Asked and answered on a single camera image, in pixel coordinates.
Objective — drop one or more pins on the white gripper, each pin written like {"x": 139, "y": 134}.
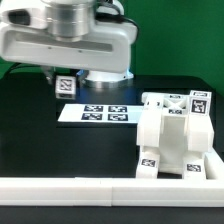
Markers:
{"x": 107, "y": 48}

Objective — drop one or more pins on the white cube nut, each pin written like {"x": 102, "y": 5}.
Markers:
{"x": 65, "y": 87}
{"x": 199, "y": 102}

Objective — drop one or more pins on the white chair seat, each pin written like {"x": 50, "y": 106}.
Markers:
{"x": 173, "y": 140}

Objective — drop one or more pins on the white cube nut front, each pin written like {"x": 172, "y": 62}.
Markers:
{"x": 199, "y": 102}

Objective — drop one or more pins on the white long chair back bar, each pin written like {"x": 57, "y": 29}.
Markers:
{"x": 199, "y": 129}

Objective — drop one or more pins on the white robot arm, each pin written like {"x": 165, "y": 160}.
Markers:
{"x": 70, "y": 20}

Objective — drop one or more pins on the white tag base sheet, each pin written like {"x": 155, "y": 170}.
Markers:
{"x": 96, "y": 113}

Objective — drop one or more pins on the white L-shaped fence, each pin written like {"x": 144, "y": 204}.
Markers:
{"x": 118, "y": 191}

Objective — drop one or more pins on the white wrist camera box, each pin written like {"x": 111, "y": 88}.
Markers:
{"x": 26, "y": 14}

